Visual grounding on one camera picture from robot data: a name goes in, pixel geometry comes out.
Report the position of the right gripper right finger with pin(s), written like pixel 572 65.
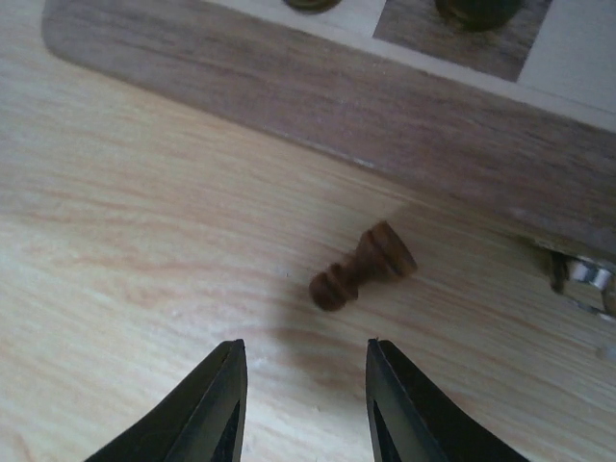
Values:
pixel 412 419

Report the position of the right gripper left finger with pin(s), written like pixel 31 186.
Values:
pixel 201 419

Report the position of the dark knight chess piece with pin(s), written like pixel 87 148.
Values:
pixel 478 15

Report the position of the metal board latch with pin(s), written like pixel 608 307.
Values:
pixel 587 283

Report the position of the wooden chess board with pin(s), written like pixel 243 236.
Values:
pixel 538 164

